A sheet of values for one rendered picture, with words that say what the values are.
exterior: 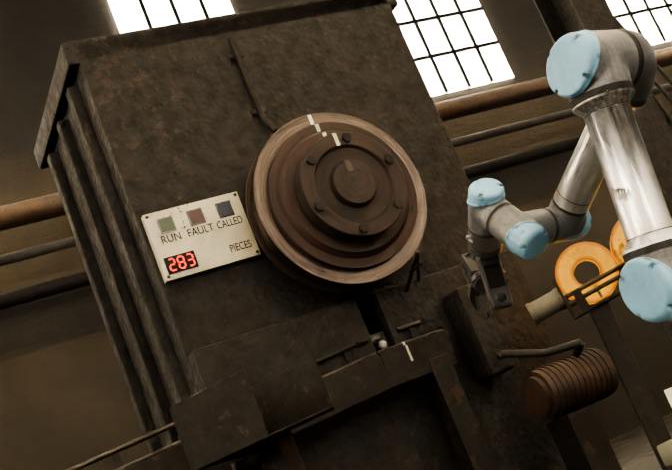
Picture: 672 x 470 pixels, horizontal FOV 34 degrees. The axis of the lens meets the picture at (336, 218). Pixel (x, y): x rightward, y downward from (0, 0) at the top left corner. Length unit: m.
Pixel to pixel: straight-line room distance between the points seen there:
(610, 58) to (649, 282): 0.40
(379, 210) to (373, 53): 0.65
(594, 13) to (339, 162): 4.59
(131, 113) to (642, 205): 1.44
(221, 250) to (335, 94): 0.60
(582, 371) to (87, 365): 6.47
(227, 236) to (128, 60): 0.55
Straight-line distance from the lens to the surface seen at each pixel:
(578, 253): 2.83
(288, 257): 2.68
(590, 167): 2.23
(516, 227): 2.21
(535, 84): 10.46
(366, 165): 2.75
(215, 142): 2.92
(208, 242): 2.78
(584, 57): 1.99
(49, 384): 8.78
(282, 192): 2.71
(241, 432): 2.18
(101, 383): 8.83
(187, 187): 2.85
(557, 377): 2.71
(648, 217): 1.98
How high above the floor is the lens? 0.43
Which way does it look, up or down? 13 degrees up
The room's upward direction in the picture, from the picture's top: 22 degrees counter-clockwise
